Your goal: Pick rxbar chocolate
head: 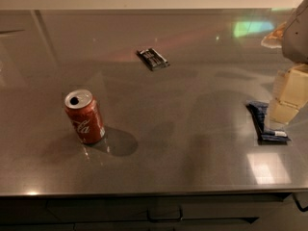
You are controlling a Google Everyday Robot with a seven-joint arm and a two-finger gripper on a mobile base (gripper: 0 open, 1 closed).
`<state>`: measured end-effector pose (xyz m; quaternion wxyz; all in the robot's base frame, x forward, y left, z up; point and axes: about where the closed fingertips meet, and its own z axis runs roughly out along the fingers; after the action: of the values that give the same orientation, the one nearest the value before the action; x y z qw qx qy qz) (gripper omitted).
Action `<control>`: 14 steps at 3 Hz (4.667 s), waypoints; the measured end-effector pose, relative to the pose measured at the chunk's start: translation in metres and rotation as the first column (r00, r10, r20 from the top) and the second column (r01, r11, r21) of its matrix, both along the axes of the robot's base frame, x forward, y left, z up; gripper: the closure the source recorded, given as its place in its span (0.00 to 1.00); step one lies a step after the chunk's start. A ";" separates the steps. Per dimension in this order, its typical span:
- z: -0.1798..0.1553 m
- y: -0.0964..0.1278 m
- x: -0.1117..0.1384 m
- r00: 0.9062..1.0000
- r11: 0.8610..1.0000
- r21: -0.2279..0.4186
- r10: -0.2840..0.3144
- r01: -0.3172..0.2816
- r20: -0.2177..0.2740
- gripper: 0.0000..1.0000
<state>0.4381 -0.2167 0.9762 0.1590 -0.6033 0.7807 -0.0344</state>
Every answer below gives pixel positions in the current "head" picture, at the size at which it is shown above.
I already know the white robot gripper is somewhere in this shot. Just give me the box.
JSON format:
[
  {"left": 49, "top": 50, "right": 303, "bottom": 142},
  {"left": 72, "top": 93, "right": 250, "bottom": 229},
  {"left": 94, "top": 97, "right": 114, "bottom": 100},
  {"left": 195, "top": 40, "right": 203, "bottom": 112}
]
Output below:
[{"left": 261, "top": 0, "right": 308, "bottom": 125}]

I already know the blue snack bar wrapper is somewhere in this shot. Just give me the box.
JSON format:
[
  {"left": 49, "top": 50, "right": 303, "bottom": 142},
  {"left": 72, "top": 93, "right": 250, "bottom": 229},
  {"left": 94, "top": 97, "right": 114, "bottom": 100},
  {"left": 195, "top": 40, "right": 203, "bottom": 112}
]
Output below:
[{"left": 246, "top": 101, "right": 291, "bottom": 143}]

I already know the dark drawer handle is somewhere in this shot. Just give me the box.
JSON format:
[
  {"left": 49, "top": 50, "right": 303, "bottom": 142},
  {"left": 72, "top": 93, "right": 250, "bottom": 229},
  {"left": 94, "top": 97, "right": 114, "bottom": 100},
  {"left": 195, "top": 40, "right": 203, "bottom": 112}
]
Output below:
[
  {"left": 146, "top": 207, "right": 184, "bottom": 223},
  {"left": 292, "top": 193, "right": 308, "bottom": 213}
]

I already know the black chocolate RXBAR wrapper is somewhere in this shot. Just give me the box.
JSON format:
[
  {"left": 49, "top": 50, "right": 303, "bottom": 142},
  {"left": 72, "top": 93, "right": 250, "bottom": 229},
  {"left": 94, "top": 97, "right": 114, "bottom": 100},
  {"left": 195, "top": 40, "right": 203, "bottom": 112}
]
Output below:
[{"left": 136, "top": 48, "right": 169, "bottom": 71}]

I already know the dark drawer handle right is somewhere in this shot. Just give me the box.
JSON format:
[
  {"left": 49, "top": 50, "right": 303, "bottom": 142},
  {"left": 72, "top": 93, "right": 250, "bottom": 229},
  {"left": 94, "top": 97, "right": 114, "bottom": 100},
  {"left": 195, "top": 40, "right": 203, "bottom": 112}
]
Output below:
[{"left": 292, "top": 193, "right": 308, "bottom": 213}]

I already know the red Coca-Cola can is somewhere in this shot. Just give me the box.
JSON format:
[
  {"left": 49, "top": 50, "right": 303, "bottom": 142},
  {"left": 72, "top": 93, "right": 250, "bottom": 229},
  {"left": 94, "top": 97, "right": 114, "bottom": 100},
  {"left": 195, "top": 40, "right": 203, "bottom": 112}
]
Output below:
[{"left": 64, "top": 90, "right": 105, "bottom": 144}]

